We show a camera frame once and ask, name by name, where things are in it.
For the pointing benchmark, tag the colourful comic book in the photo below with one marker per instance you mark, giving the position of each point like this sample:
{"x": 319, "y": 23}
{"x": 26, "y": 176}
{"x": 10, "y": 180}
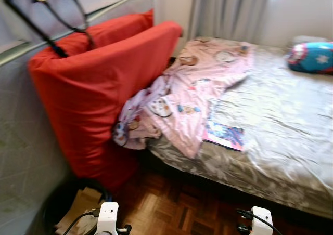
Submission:
{"x": 225, "y": 135}

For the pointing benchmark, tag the brown cardboard scraps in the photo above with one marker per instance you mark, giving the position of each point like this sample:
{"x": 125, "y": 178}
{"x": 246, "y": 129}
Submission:
{"x": 83, "y": 204}

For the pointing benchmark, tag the bed with beige floral sheet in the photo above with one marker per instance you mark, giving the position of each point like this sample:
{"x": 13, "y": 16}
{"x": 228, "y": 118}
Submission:
{"x": 281, "y": 120}

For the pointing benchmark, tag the red covered folded mattress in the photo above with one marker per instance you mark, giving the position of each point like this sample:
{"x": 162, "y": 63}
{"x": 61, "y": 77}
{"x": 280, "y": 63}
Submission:
{"x": 93, "y": 94}

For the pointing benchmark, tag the pink cartoon print blanket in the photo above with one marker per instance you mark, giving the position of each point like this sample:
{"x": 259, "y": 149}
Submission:
{"x": 200, "y": 79}

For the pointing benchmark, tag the star and stripes bolster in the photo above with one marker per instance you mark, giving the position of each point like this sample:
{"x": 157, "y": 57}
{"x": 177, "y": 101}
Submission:
{"x": 312, "y": 58}

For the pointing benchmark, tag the grey curtain panel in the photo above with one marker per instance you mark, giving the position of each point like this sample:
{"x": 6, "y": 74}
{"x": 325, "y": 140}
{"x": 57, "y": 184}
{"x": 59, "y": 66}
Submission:
{"x": 229, "y": 11}

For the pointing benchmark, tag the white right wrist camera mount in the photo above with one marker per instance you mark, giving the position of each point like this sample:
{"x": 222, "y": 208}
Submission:
{"x": 261, "y": 220}

